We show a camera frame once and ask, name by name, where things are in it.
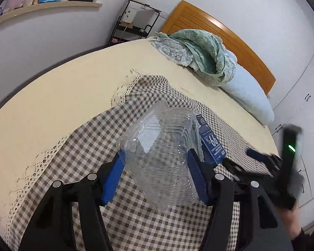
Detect wooden bed headboard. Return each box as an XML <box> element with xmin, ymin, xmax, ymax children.
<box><xmin>160</xmin><ymin>0</ymin><xmax>277</xmax><ymax>96</ymax></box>

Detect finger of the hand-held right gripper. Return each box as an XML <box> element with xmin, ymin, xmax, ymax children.
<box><xmin>246</xmin><ymin>149</ymin><xmax>283</xmax><ymax>168</ymax></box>
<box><xmin>222</xmin><ymin>157</ymin><xmax>276</xmax><ymax>185</ymax></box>

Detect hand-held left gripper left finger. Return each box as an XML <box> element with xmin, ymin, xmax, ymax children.
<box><xmin>18</xmin><ymin>150</ymin><xmax>125</xmax><ymax>251</ymax></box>

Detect black metal bedside rack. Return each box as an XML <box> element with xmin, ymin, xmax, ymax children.
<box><xmin>108</xmin><ymin>0</ymin><xmax>162</xmax><ymax>48</ymax></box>

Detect person's right hand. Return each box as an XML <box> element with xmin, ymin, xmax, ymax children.
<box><xmin>275</xmin><ymin>204</ymin><xmax>302</xmax><ymax>241</ymax></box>

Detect white built-in wardrobe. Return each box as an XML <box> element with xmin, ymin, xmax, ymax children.
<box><xmin>267</xmin><ymin>44</ymin><xmax>314</xmax><ymax>229</ymax></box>

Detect white device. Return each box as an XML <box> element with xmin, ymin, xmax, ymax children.
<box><xmin>121</xmin><ymin>6</ymin><xmax>138</xmax><ymax>24</ymax></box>

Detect clear plastic container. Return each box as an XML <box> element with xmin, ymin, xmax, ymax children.
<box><xmin>117</xmin><ymin>100</ymin><xmax>203</xmax><ymax>214</ymax></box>

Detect green floral quilt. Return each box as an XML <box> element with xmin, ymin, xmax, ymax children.
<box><xmin>150</xmin><ymin>29</ymin><xmax>237</xmax><ymax>87</ymax></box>

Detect brown checked blanket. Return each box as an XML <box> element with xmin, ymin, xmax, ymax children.
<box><xmin>7</xmin><ymin>74</ymin><xmax>280</xmax><ymax>251</ymax></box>

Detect light blue pillow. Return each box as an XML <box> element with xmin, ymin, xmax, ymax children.
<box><xmin>221</xmin><ymin>50</ymin><xmax>275</xmax><ymax>126</ymax></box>

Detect dark blue packet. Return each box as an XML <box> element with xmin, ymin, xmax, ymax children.
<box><xmin>195</xmin><ymin>113</ymin><xmax>227</xmax><ymax>166</ymax></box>

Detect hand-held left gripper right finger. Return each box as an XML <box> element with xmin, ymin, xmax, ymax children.
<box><xmin>188</xmin><ymin>149</ymin><xmax>293</xmax><ymax>251</ymax></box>

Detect yellow bed sheet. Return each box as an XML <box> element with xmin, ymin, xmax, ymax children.
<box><xmin>0</xmin><ymin>36</ymin><xmax>280</xmax><ymax>227</ymax></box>

